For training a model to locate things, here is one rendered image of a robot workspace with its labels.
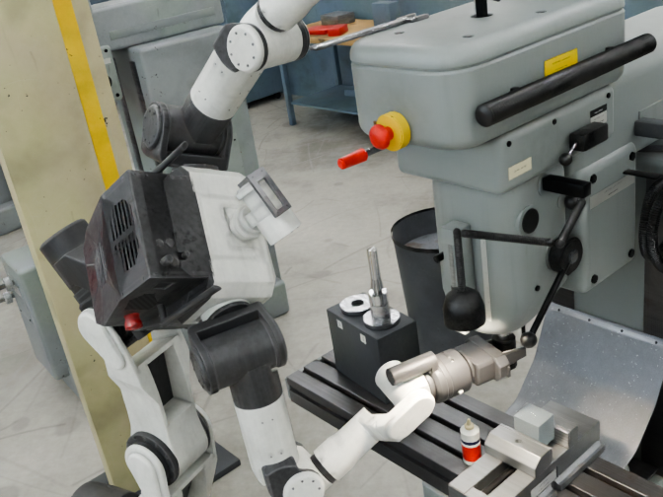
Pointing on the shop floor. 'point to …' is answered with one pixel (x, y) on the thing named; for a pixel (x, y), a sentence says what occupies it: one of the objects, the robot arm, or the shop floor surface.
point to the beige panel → (67, 182)
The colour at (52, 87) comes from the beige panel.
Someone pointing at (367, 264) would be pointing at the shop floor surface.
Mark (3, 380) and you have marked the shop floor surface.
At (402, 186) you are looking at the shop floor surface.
